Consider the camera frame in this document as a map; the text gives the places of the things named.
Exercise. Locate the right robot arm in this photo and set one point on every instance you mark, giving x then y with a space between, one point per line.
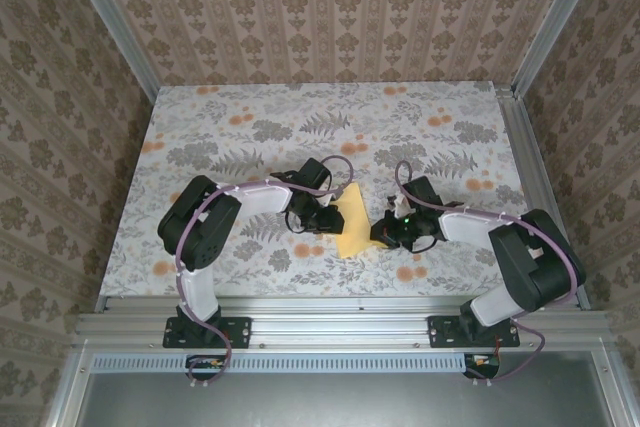
525 257

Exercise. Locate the aluminium side rail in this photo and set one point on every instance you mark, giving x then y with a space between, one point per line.
525 157

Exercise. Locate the aluminium corner post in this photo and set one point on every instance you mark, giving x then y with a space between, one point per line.
550 17
110 22

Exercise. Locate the aluminium table edge rail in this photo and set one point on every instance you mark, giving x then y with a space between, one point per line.
340 322

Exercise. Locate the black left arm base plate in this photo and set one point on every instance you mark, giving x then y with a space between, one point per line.
240 332

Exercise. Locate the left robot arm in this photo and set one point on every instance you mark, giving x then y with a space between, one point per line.
215 217

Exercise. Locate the grey metal sheet panel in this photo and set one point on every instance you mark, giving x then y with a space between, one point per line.
350 402

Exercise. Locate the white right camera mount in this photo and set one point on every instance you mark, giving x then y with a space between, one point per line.
400 204

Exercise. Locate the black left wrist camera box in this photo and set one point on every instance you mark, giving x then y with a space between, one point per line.
315 174

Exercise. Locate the aluminium lower frame bar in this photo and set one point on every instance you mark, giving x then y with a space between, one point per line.
70 387
612 387

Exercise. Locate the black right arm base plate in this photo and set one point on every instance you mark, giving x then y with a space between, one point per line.
440 332

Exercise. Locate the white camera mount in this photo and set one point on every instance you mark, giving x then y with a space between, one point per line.
337 196
400 204

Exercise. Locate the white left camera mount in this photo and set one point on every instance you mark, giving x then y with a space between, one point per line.
337 196

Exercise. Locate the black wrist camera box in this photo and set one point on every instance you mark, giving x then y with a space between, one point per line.
420 191
315 174

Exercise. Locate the pale yellow paper sheet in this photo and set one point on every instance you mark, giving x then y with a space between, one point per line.
352 227

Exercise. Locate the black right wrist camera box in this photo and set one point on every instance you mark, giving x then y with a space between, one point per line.
420 191

